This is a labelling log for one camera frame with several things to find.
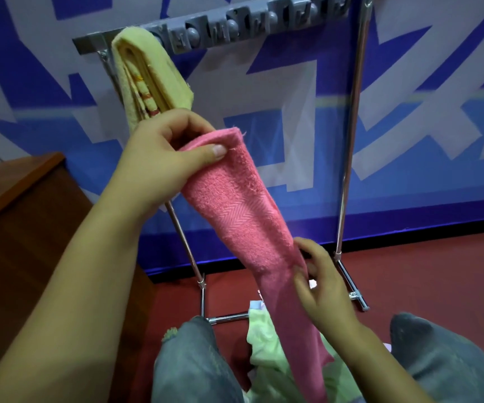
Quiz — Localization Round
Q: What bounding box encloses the person's right hand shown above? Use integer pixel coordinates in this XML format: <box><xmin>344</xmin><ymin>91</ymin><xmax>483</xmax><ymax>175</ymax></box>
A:
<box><xmin>293</xmin><ymin>237</ymin><xmax>358</xmax><ymax>338</ymax></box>

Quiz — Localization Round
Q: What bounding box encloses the person's left hand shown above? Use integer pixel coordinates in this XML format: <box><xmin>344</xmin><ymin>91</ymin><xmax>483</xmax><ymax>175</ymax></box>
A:
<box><xmin>99</xmin><ymin>107</ymin><xmax>228</xmax><ymax>226</ymax></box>

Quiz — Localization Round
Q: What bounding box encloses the white pink patterned towel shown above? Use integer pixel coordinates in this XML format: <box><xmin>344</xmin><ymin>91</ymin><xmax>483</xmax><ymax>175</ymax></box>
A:
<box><xmin>248</xmin><ymin>280</ymin><xmax>317</xmax><ymax>311</ymax></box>

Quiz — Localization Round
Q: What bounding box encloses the light green towel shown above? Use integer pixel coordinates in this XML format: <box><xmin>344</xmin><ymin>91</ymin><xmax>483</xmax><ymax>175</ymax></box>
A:
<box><xmin>246</xmin><ymin>308</ymin><xmax>364</xmax><ymax>403</ymax></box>

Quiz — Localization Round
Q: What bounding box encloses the yellow striped towel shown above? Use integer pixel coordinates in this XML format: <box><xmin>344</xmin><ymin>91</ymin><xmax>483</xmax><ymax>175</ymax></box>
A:
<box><xmin>110</xmin><ymin>27</ymin><xmax>195</xmax><ymax>135</ymax></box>

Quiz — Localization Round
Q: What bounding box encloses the metal rack frame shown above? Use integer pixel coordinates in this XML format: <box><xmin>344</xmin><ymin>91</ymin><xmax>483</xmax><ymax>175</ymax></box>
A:
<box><xmin>72</xmin><ymin>0</ymin><xmax>375</xmax><ymax>326</ymax></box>

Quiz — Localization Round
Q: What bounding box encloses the person's left forearm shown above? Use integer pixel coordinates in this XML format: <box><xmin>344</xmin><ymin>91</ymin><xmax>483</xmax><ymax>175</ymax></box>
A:
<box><xmin>0</xmin><ymin>196</ymin><xmax>144</xmax><ymax>403</ymax></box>

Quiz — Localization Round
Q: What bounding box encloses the person's right forearm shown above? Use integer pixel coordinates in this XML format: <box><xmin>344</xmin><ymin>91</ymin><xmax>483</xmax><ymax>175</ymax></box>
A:
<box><xmin>324</xmin><ymin>321</ymin><xmax>434</xmax><ymax>403</ymax></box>

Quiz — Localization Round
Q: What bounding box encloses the person's right leg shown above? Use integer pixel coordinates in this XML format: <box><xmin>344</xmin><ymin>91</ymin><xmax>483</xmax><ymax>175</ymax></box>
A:
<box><xmin>389</xmin><ymin>312</ymin><xmax>484</xmax><ymax>403</ymax></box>

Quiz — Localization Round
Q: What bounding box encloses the person's leg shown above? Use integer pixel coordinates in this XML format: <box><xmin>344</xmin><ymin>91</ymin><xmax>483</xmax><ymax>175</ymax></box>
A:
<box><xmin>389</xmin><ymin>312</ymin><xmax>484</xmax><ymax>403</ymax></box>
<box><xmin>151</xmin><ymin>316</ymin><xmax>245</xmax><ymax>403</ymax></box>

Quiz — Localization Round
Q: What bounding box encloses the person's left leg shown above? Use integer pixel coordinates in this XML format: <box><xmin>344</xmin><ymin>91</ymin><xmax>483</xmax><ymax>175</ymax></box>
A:
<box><xmin>151</xmin><ymin>316</ymin><xmax>245</xmax><ymax>403</ymax></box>

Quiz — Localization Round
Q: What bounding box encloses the brown wooden cabinet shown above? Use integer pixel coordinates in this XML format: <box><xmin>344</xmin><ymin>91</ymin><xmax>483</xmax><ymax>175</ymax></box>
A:
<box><xmin>0</xmin><ymin>152</ymin><xmax>155</xmax><ymax>403</ymax></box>

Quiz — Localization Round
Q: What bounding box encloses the blue white printed banner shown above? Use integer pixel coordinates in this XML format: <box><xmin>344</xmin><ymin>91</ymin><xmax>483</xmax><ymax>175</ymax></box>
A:
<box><xmin>0</xmin><ymin>0</ymin><xmax>484</xmax><ymax>278</ymax></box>

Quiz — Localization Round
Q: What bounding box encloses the grey plastic hook rail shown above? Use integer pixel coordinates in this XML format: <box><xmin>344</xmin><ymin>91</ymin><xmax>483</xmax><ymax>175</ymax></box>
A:
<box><xmin>141</xmin><ymin>0</ymin><xmax>351</xmax><ymax>55</ymax></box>

